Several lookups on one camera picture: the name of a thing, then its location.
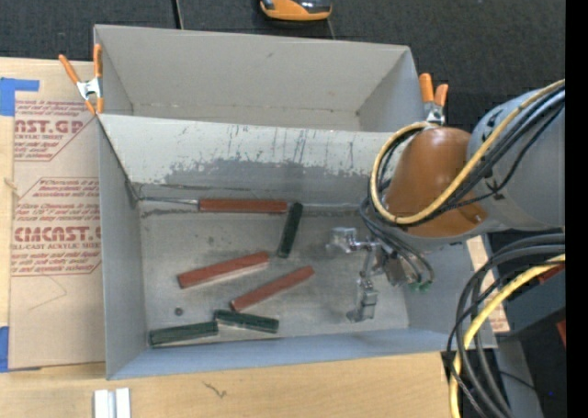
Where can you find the brown cardboard board red print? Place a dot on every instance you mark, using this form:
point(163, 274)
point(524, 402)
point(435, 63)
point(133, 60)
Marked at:
point(55, 223)

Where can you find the grey metal bin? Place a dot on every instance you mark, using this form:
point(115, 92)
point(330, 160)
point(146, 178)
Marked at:
point(257, 163)

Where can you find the red-brown flat block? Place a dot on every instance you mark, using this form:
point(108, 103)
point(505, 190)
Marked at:
point(222, 269)
point(243, 206)
point(272, 289)

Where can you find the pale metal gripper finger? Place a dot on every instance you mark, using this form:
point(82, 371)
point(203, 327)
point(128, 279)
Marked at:
point(367, 301)
point(343, 238)

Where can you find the dark green flat block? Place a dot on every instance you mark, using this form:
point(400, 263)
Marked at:
point(183, 333)
point(290, 230)
point(246, 321)

